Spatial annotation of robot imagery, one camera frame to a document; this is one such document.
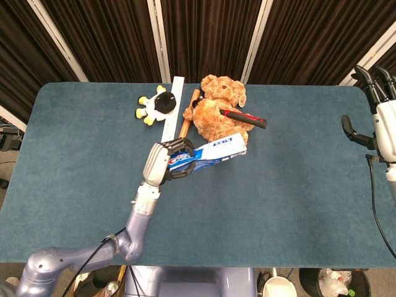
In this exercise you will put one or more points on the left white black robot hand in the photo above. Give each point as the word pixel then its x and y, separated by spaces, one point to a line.
pixel 154 167

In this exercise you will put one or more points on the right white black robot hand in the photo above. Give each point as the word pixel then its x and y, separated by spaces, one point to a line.
pixel 385 123

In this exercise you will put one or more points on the blue white toothpaste box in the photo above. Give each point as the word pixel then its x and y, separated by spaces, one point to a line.
pixel 213 153

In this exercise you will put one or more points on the purple robot base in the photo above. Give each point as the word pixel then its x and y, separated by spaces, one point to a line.
pixel 191 283

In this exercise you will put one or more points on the left purple robot arm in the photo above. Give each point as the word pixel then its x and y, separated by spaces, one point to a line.
pixel 92 256

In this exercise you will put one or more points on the white strip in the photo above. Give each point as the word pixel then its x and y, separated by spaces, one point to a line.
pixel 173 114

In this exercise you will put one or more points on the wooden stick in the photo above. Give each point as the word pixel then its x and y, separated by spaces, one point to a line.
pixel 187 120

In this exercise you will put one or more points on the white plush toy black hat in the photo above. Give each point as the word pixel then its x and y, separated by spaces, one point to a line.
pixel 156 108

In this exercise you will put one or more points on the brown teddy bear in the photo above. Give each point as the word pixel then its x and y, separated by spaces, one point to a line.
pixel 213 114

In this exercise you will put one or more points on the blue table cloth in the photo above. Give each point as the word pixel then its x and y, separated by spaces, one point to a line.
pixel 247 216

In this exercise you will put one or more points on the silver spray can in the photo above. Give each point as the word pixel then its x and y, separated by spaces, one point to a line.
pixel 112 287

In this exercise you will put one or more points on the dark brown curtain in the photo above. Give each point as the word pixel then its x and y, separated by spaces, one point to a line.
pixel 210 37

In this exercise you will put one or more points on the white bowl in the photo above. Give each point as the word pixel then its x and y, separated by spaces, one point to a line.
pixel 280 287

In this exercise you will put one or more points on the black trash bin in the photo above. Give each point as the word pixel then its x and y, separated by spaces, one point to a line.
pixel 309 283

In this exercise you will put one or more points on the white frame post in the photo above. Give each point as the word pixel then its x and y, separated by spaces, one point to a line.
pixel 256 40
pixel 159 40
pixel 365 58
pixel 58 40
pixel 12 117

